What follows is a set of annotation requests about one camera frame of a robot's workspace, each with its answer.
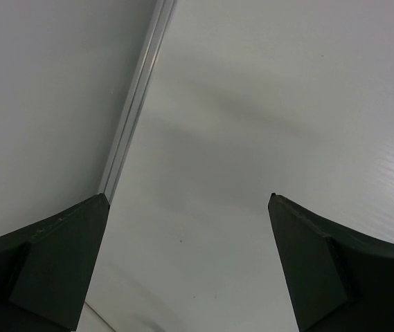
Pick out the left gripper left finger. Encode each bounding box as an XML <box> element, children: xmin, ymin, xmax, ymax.
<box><xmin>0</xmin><ymin>194</ymin><xmax>109</xmax><ymax>331</ymax></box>

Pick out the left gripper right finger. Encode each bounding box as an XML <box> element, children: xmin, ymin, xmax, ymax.
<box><xmin>268</xmin><ymin>194</ymin><xmax>394</xmax><ymax>331</ymax></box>

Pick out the aluminium table frame rail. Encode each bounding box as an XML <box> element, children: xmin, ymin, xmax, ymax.
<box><xmin>98</xmin><ymin>0</ymin><xmax>177</xmax><ymax>203</ymax></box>

